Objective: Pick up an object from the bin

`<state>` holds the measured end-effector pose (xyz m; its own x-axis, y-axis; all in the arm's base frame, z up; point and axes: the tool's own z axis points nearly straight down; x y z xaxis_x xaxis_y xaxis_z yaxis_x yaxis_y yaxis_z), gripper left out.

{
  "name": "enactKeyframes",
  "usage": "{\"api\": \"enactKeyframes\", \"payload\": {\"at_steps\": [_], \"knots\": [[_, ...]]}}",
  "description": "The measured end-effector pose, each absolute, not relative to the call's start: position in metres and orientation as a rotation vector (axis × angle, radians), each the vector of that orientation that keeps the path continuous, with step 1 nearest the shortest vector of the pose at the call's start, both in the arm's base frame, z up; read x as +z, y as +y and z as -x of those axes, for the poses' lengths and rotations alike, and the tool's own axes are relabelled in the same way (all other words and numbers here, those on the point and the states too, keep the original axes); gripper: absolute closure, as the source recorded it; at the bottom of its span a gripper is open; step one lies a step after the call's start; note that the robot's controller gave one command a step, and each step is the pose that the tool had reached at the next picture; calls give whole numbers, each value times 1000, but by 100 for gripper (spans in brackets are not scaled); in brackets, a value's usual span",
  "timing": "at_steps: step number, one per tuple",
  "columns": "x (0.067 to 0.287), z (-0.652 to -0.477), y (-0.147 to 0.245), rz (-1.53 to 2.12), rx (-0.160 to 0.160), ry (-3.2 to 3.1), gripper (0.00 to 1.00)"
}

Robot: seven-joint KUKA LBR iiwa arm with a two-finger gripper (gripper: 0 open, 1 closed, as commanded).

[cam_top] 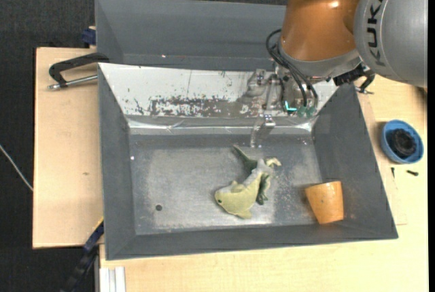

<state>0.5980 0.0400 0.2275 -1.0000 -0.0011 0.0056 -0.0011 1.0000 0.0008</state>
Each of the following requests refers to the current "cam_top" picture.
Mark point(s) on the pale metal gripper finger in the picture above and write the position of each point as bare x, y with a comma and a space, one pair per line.
261, 131

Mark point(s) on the dark green toy lizard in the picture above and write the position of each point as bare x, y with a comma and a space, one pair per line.
247, 159

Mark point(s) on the light green plush dolphin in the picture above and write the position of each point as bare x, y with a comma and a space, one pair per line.
243, 197

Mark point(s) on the grey metal bin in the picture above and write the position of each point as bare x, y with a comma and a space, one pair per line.
190, 188

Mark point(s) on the orange cup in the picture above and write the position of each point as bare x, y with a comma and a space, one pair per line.
326, 202

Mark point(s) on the blue bowl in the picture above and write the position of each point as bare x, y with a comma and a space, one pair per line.
387, 144

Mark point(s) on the black ribbed round part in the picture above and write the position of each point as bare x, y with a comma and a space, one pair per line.
404, 144

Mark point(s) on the small black screw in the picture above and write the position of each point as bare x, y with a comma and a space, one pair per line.
413, 172
393, 172

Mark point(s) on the black cylinder on white bracket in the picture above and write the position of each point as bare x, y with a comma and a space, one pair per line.
346, 78

